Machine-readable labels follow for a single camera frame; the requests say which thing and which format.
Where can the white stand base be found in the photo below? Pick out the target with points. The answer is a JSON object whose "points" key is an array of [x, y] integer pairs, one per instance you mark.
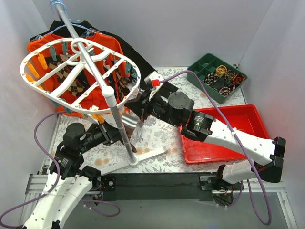
{"points": [[135, 163]]}

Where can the blue wire hanger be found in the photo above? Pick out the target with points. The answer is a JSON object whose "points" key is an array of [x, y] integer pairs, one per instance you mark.
{"points": [[61, 9]]}

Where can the brown argyle sock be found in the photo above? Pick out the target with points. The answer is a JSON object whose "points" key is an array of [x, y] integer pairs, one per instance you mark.
{"points": [[76, 89]]}

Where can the silver stand pole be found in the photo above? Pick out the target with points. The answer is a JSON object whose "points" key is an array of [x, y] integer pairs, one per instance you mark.
{"points": [[108, 92]]}

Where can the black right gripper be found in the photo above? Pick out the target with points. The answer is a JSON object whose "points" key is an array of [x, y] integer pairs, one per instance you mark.
{"points": [[143, 105]]}

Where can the orange rolled sock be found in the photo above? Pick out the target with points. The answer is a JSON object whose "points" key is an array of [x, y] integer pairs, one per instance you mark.
{"points": [[239, 79]]}

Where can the dark patterned socks on hanger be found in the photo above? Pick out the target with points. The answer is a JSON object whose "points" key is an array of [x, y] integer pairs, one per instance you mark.
{"points": [[122, 82]]}

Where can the yellow rolled sock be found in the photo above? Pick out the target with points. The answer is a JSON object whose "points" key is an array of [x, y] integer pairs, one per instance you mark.
{"points": [[220, 70]]}

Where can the floral table mat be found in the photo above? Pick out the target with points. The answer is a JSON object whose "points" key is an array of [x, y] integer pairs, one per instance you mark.
{"points": [[150, 135]]}

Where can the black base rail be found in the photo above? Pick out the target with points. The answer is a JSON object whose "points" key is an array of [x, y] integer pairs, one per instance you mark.
{"points": [[154, 186]]}

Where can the aluminium frame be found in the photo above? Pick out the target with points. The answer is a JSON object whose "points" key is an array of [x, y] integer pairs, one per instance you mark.
{"points": [[222, 197]]}

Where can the green compartment box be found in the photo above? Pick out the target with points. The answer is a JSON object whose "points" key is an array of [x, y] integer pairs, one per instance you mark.
{"points": [[220, 79]]}

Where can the floral rolled sock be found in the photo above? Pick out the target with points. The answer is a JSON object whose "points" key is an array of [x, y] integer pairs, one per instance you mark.
{"points": [[211, 79]]}

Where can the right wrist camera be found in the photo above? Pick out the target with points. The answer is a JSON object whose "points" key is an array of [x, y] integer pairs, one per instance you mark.
{"points": [[155, 79]]}

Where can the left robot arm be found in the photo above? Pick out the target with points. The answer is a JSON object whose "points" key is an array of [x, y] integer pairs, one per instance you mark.
{"points": [[68, 183]]}

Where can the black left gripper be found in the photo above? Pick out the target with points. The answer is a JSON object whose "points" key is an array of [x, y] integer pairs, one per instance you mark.
{"points": [[108, 133]]}

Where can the white oval clip hanger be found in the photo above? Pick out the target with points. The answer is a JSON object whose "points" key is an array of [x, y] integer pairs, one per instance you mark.
{"points": [[75, 73]]}

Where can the black garment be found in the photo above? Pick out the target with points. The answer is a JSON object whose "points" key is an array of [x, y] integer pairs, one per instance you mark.
{"points": [[59, 30]]}

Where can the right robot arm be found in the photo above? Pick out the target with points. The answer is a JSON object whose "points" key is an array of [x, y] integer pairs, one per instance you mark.
{"points": [[197, 126]]}

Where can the red plastic tray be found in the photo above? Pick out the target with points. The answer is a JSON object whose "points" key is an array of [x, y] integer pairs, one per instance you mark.
{"points": [[222, 145]]}

